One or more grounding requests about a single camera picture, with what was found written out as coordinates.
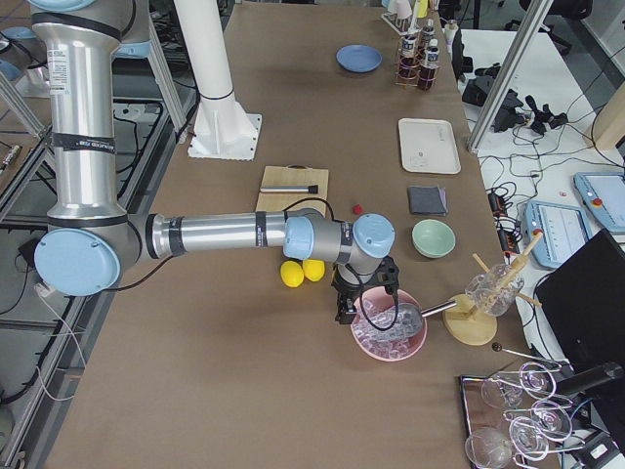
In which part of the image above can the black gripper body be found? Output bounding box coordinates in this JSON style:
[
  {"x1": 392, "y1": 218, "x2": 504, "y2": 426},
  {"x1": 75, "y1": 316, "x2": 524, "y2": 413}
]
[{"x1": 331, "y1": 266, "x2": 373, "y2": 316}]

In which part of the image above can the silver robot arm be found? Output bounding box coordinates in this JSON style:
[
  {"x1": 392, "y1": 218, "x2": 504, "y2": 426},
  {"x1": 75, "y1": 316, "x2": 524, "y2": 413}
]
[{"x1": 31, "y1": 1, "x2": 398, "y2": 324}]

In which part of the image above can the blue plate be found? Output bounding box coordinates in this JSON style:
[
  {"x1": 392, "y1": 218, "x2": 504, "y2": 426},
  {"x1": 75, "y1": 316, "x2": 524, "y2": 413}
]
[{"x1": 336, "y1": 44, "x2": 383, "y2": 73}]

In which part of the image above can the pink bowl with ice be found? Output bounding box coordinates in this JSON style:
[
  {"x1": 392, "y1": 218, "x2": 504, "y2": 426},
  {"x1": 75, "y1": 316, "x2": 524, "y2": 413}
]
[{"x1": 351, "y1": 286, "x2": 428, "y2": 362}]

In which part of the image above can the yellow lemon right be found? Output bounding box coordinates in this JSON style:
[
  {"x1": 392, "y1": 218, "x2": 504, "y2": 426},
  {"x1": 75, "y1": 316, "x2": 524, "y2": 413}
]
[{"x1": 302, "y1": 259, "x2": 326, "y2": 282}]

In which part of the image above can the yellow lemon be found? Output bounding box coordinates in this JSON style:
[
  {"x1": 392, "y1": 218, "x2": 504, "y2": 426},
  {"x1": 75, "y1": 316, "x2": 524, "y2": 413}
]
[
  {"x1": 279, "y1": 260, "x2": 305, "y2": 288},
  {"x1": 302, "y1": 259, "x2": 326, "y2": 282}
]

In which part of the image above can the metal ice scoop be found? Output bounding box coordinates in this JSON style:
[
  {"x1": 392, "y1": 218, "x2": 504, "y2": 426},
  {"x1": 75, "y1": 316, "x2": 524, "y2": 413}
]
[{"x1": 390, "y1": 300, "x2": 457, "y2": 340}]

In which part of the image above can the yellow lemon left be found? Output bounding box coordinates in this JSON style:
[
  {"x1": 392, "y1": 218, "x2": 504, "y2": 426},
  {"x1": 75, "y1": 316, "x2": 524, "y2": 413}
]
[{"x1": 279, "y1": 260, "x2": 305, "y2": 288}]

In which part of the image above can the green ceramic bowl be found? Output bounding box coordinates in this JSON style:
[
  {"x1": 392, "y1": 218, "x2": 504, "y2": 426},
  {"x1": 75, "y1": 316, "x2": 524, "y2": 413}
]
[{"x1": 411, "y1": 219, "x2": 456, "y2": 259}]

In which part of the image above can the wooden mug tree stand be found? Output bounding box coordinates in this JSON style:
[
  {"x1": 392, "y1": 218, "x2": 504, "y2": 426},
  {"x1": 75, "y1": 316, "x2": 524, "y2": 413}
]
[{"x1": 443, "y1": 232, "x2": 543, "y2": 346}]

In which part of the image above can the grey folded cloth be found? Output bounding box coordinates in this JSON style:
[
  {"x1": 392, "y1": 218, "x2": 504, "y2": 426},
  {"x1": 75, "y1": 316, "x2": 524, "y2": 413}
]
[{"x1": 407, "y1": 186, "x2": 448, "y2": 216}]

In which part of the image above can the wooden cutting board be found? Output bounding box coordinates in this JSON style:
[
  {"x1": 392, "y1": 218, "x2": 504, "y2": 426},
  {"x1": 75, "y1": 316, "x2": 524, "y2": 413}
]
[{"x1": 256, "y1": 166, "x2": 329, "y2": 212}]

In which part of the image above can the clear glass mug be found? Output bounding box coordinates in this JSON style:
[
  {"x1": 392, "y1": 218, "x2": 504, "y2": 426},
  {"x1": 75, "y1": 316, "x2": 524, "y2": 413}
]
[{"x1": 465, "y1": 264, "x2": 524, "y2": 317}]

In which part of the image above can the cream plastic tray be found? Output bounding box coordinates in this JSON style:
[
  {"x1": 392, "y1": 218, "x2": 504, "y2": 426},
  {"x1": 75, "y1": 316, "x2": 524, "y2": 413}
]
[{"x1": 398, "y1": 118, "x2": 461, "y2": 175}]

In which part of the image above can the wine glass front left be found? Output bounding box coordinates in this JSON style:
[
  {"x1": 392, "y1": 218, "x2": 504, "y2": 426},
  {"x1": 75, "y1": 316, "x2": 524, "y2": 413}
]
[{"x1": 465, "y1": 427, "x2": 513, "y2": 468}]

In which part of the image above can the wine glass front right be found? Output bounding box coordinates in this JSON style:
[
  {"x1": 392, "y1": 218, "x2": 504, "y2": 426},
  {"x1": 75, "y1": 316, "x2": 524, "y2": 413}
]
[{"x1": 509, "y1": 416, "x2": 549, "y2": 461}]

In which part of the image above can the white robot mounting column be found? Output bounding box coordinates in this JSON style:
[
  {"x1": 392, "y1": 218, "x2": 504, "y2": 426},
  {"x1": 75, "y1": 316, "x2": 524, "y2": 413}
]
[{"x1": 175, "y1": 0, "x2": 262, "y2": 161}]

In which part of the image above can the blue teach pendant near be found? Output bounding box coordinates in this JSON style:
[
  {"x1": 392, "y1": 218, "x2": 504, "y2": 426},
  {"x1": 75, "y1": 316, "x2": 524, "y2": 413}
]
[{"x1": 524, "y1": 200, "x2": 592, "y2": 269}]

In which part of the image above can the blue teach pendant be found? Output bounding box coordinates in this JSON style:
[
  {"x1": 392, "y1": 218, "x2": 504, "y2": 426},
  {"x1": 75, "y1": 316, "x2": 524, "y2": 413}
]
[
  {"x1": 573, "y1": 172, "x2": 624, "y2": 235},
  {"x1": 524, "y1": 200, "x2": 592, "y2": 269}
]

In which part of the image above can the black laptop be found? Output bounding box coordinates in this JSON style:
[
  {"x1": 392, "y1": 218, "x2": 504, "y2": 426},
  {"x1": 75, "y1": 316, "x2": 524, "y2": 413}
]
[{"x1": 536, "y1": 230, "x2": 624, "y2": 368}]

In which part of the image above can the dark sauce bottle front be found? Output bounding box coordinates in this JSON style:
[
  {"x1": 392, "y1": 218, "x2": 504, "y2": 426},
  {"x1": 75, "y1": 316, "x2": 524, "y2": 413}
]
[{"x1": 418, "y1": 38, "x2": 439, "y2": 91}]

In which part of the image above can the dark sauce bottle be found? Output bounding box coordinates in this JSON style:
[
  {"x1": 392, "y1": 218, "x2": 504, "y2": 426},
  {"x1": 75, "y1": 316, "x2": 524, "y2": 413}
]
[
  {"x1": 418, "y1": 38, "x2": 439, "y2": 91},
  {"x1": 421, "y1": 19, "x2": 435, "y2": 48}
]

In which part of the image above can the blue teach pendant far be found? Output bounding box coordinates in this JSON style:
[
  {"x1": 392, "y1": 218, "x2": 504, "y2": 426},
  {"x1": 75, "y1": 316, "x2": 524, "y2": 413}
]
[{"x1": 573, "y1": 172, "x2": 624, "y2": 235}]

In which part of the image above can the white cup rack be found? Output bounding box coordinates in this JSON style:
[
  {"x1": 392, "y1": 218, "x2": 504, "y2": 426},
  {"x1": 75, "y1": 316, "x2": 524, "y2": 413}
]
[{"x1": 381, "y1": 12, "x2": 413, "y2": 36}]

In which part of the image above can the dark sauce bottle back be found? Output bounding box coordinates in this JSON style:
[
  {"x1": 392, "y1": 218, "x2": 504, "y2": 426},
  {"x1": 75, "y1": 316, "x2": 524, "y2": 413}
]
[{"x1": 421, "y1": 19, "x2": 435, "y2": 48}]

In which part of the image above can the pink plastic cup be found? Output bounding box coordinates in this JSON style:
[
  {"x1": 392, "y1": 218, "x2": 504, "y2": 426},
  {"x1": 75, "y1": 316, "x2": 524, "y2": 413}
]
[{"x1": 389, "y1": 0, "x2": 412, "y2": 20}]

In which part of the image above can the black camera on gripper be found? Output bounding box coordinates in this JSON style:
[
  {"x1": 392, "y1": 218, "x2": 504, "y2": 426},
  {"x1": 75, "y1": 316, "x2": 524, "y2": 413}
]
[{"x1": 373, "y1": 256, "x2": 399, "y2": 297}]

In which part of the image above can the grey handled knife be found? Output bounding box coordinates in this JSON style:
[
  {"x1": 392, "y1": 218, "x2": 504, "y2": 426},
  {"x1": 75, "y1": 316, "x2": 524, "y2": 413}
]
[{"x1": 260, "y1": 185, "x2": 319, "y2": 194}]

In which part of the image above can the wire wine glass rack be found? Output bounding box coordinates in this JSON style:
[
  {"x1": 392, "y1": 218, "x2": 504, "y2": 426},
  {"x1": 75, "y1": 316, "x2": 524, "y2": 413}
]
[{"x1": 458, "y1": 362, "x2": 590, "y2": 468}]

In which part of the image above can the copper wire bottle rack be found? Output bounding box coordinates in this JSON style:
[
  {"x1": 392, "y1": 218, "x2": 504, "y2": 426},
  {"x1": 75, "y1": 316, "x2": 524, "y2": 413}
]
[{"x1": 395, "y1": 28, "x2": 426, "y2": 89}]

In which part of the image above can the aluminium frame post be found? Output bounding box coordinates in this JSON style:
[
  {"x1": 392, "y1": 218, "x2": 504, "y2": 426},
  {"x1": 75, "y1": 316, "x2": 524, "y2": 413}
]
[{"x1": 467, "y1": 0, "x2": 553, "y2": 154}]

